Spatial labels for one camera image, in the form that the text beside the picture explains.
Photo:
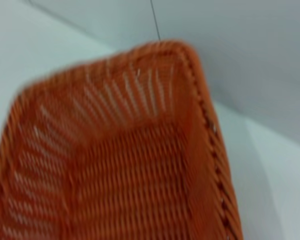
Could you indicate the orange woven plastic basket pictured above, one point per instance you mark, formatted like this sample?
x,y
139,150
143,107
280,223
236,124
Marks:
x,y
130,162

